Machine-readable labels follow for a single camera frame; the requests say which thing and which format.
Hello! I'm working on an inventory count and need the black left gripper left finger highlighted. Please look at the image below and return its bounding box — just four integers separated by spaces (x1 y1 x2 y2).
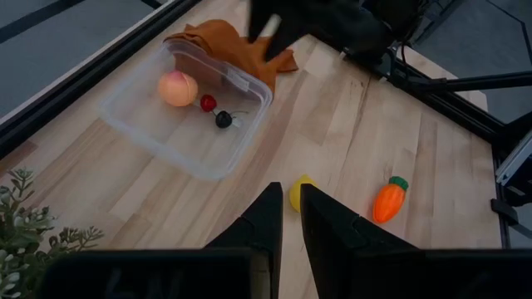
39 181 284 299

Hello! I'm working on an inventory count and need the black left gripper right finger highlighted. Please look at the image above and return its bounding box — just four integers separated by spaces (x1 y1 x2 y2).
299 183 532 299

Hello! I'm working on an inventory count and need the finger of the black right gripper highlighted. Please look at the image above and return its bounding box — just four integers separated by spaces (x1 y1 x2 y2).
248 0 275 44
264 24 297 62

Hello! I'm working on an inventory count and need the orange toy carrot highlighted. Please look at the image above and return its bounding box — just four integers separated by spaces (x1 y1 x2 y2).
372 175 410 224

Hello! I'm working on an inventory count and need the yellow toy lemon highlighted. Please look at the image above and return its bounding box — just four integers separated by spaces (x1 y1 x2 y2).
288 174 319 213

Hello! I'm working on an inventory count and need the red toy cherry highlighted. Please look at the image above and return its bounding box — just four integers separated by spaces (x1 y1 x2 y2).
199 94 219 115

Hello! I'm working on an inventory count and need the dark toy cherry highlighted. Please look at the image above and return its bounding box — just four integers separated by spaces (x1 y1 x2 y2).
214 108 249 130

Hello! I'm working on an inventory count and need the orange pink toy peach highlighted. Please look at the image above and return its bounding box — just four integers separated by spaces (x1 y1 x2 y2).
157 69 200 108

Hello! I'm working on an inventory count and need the clear plastic tupperware container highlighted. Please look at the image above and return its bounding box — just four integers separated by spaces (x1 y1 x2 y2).
98 39 274 181

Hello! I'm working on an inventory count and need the orange cloth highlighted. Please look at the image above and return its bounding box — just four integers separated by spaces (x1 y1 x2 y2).
164 19 299 95

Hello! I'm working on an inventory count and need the black diagonal strut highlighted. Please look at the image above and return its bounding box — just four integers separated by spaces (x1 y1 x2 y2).
411 70 532 93

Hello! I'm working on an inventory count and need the green plant in black pot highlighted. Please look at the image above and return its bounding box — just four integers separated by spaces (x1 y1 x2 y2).
0 167 105 299

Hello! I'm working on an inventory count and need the black table frame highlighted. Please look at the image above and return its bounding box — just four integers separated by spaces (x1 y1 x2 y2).
0 0 532 250

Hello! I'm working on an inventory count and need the silver aluminium bracket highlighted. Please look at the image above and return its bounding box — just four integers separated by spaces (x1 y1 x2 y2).
495 131 532 188

